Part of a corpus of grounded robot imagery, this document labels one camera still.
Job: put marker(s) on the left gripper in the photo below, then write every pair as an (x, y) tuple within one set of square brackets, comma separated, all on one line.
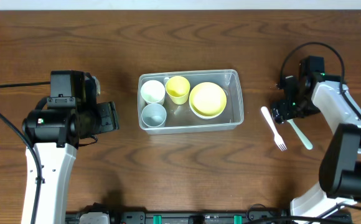
[(109, 115)]

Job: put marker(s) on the white bowl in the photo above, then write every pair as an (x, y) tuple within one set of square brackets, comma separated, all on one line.
[(207, 117)]

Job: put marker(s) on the white plastic fork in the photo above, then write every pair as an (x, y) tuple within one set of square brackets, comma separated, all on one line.
[(277, 138)]

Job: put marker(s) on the pale green spoon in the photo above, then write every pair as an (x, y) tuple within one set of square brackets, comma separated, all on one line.
[(307, 144)]

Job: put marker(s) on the white cup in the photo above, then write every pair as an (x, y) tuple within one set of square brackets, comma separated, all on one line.
[(153, 91)]

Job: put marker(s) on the grey cup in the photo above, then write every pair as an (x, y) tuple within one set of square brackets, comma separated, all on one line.
[(154, 115)]

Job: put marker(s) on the yellow bowl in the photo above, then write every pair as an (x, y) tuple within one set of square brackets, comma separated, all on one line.
[(207, 99)]

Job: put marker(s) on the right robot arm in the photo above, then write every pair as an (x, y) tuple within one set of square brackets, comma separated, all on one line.
[(339, 182)]

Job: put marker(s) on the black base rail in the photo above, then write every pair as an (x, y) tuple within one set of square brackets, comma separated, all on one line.
[(98, 213)]

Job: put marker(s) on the yellow cup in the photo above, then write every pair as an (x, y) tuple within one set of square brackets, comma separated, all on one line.
[(178, 89)]

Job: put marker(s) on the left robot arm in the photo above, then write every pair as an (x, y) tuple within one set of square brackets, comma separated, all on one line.
[(54, 128)]

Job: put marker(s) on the clear plastic container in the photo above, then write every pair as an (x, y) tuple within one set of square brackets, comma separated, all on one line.
[(181, 119)]

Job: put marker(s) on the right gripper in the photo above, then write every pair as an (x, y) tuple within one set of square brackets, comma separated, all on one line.
[(281, 111)]

